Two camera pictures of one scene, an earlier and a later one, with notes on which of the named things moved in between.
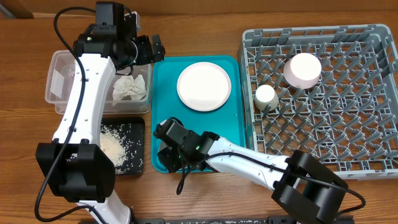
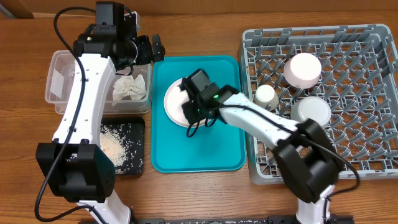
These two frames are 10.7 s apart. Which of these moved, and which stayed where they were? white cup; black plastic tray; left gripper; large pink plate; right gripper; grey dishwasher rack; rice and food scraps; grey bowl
Moved: grey bowl; large pink plate; right gripper
Stayed: grey dishwasher rack; rice and food scraps; left gripper; black plastic tray; white cup
